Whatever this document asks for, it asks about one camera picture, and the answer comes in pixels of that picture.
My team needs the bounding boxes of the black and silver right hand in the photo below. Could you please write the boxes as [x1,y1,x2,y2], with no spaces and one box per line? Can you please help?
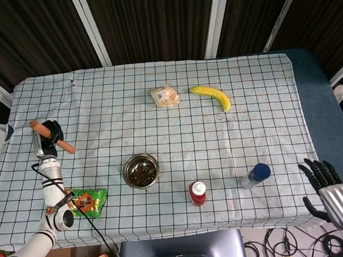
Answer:
[297,154,343,233]

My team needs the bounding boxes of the black and silver left hand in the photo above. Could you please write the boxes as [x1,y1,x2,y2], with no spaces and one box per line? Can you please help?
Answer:
[29,119,67,161]

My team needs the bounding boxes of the steel bowl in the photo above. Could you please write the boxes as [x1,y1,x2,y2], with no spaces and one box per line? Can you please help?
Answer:
[121,152,162,190]

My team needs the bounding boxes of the green snack packet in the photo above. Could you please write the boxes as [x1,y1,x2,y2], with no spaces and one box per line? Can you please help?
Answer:
[45,185,111,225]

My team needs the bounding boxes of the white spray can blue cap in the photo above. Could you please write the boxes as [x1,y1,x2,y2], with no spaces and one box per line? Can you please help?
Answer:
[240,161,273,190]

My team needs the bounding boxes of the blue table cover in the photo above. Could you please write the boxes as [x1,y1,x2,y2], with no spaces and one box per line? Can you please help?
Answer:
[282,44,343,214]

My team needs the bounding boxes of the clear bag of snacks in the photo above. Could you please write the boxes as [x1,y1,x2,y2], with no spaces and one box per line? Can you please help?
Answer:
[150,85,181,109]

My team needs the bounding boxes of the red ketchup bottle white cap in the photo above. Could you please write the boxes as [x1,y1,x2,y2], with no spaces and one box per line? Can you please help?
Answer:
[188,180,208,208]

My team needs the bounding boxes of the white checked tablecloth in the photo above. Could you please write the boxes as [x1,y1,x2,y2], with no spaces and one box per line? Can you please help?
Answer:
[0,47,327,257]

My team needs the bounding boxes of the grey robot chest housing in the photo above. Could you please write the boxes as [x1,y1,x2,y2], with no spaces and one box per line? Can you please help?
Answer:
[114,227,248,257]

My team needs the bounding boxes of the yellow banana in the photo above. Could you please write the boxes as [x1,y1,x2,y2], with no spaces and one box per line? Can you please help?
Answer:
[189,82,232,115]

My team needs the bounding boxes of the black strap on arm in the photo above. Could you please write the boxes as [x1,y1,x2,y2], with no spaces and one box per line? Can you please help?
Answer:
[45,191,77,214]

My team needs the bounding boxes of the tangled black cables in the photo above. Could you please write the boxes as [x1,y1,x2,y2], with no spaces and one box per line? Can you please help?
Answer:
[241,221,343,257]

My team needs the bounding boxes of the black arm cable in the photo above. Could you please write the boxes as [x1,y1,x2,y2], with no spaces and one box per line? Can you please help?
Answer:
[30,153,139,257]

